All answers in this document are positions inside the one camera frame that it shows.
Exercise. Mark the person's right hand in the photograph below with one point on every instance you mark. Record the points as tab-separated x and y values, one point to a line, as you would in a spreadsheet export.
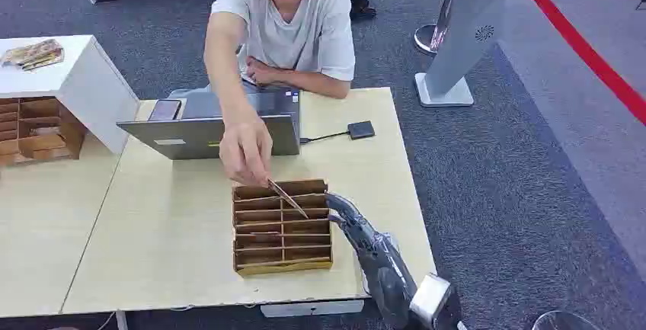
244	148

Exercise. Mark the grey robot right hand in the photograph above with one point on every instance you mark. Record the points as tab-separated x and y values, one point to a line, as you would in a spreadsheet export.
386	277

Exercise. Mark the person's left hand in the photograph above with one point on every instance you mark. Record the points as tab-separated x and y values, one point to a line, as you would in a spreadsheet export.
262	73

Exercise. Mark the autumn tree printed card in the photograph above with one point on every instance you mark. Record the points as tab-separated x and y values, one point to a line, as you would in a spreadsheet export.
287	198

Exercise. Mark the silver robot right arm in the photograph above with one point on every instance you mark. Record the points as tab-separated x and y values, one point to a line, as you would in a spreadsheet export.
429	292

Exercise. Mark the grey laptop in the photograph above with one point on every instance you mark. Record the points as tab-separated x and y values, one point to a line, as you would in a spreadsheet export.
202	138

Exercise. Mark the person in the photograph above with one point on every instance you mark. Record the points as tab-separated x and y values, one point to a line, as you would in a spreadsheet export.
298	30

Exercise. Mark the black smartphone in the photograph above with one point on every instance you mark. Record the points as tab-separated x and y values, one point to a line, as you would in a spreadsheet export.
164	110

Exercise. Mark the wooden slotted card box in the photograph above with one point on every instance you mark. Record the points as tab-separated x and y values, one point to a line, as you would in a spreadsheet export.
282	267

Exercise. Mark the black adapter box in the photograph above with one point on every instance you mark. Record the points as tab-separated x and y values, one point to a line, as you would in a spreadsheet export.
361	130

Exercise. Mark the round silver stanchion base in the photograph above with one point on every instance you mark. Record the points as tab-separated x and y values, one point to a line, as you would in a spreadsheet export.
423	39

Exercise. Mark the round grey base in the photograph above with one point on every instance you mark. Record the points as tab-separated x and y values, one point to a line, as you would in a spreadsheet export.
565	321

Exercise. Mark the wooden compartment organizer box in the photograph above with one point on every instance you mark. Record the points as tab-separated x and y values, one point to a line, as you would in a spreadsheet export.
43	141

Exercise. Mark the white kiosk stand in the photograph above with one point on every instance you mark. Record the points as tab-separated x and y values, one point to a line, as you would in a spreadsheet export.
464	40

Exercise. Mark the stack of printed cards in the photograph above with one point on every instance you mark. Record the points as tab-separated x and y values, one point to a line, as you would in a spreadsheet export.
33	55

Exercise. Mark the red barrier belt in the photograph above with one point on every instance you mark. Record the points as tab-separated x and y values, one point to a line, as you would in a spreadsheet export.
580	47

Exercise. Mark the white desk frame bar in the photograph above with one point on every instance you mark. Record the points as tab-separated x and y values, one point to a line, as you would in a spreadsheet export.
310	308

